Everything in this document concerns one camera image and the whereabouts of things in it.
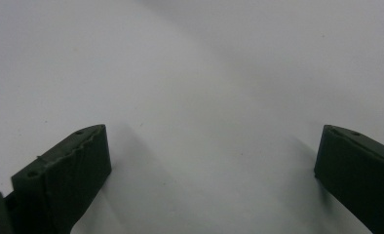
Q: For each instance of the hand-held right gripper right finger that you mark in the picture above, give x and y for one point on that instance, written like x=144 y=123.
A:
x=359 y=172

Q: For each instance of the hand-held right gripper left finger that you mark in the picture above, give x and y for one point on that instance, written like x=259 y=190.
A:
x=66 y=175

